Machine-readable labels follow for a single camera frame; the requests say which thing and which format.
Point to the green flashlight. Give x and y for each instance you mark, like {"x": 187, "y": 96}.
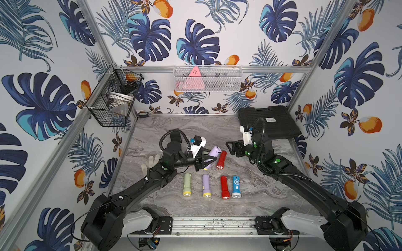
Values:
{"x": 187, "y": 191}

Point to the red flashlight front row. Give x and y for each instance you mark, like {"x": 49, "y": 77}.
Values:
{"x": 224, "y": 186}

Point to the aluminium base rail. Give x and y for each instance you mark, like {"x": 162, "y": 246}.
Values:
{"x": 142, "y": 223}

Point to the purple flashlight front row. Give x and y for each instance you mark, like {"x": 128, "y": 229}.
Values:
{"x": 206, "y": 186}

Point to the blue flashlight front right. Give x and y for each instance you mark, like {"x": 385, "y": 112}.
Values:
{"x": 236, "y": 193}

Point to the black tape roll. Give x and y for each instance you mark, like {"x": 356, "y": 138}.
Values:
{"x": 143, "y": 114}

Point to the pink triangle item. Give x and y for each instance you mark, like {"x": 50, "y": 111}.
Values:
{"x": 194, "y": 81}

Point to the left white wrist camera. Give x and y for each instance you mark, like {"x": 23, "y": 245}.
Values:
{"x": 196, "y": 144}

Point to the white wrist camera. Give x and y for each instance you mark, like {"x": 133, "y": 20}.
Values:
{"x": 196, "y": 144}
{"x": 246, "y": 134}

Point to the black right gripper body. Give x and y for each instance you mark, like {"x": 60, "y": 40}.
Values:
{"x": 247, "y": 151}

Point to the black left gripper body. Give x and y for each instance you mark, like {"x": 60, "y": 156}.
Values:
{"x": 200, "y": 160}

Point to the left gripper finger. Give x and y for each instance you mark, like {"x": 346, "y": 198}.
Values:
{"x": 204, "y": 161}
{"x": 212, "y": 152}

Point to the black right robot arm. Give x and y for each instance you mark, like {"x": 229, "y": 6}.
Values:
{"x": 346, "y": 225}

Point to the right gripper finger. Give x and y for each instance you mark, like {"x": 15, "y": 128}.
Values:
{"x": 232, "y": 144}
{"x": 232, "y": 151}

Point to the small black box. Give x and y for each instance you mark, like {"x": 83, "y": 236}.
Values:
{"x": 175, "y": 135}

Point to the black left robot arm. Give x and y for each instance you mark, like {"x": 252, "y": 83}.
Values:
{"x": 103, "y": 225}

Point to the white work glove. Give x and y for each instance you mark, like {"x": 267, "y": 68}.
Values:
{"x": 150, "y": 163}

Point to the large black tool case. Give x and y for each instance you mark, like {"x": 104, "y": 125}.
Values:
{"x": 279, "y": 124}

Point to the black wire basket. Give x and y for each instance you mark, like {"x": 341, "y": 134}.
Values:
{"x": 114, "y": 97}

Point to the clear mesh wall tray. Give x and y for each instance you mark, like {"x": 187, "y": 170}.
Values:
{"x": 217, "y": 78}

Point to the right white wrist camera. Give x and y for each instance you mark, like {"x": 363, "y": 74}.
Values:
{"x": 246, "y": 134}

